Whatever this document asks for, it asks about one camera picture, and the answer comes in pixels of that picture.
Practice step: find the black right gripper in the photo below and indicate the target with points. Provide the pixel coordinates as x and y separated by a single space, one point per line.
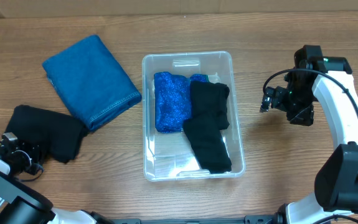
301 115

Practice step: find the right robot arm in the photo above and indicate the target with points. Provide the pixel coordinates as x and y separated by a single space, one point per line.
329 81

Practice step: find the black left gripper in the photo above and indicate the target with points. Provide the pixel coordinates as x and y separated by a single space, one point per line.
35 149

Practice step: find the clear plastic storage bin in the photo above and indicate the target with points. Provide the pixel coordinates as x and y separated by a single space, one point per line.
169 156

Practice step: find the blue denim folded cloth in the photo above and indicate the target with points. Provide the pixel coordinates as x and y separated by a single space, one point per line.
91 83

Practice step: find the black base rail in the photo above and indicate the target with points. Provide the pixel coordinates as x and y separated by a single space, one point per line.
248 219

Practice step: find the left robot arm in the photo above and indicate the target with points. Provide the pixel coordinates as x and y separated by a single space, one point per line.
18 202

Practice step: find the blue glitter cloth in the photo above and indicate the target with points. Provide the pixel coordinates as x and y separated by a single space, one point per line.
173 100

